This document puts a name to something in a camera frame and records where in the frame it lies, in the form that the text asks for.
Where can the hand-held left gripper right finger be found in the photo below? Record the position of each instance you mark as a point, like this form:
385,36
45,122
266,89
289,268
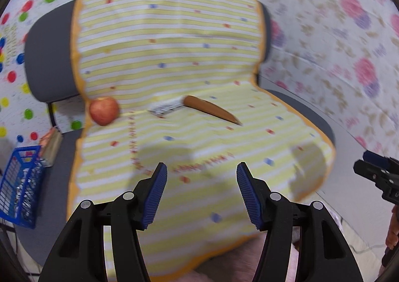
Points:
247,198

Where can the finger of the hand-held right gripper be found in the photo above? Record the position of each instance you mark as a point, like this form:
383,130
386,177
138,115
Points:
375,157
366,170

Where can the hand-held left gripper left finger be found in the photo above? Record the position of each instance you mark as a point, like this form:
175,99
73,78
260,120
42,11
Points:
156,196

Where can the person's right hand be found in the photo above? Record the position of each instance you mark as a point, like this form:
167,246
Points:
393,229

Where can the white printed wrapper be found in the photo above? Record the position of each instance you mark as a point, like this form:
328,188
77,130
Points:
165,108

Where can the red apple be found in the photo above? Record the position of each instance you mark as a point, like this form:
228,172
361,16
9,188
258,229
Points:
104,111

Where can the tan cardboard box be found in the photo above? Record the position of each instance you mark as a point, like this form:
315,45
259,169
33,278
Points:
51,146

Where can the pile of silver foil packets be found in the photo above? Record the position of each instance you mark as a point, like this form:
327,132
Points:
28,194

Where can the blue plastic basket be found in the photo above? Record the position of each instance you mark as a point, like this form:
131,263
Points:
14,182

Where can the yellow striped cloth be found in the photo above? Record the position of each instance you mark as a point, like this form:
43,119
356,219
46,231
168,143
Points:
199,51

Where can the grey chair with black legs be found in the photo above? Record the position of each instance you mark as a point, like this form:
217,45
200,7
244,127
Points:
50,57

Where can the floral wall sheet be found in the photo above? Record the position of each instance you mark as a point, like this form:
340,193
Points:
336,36

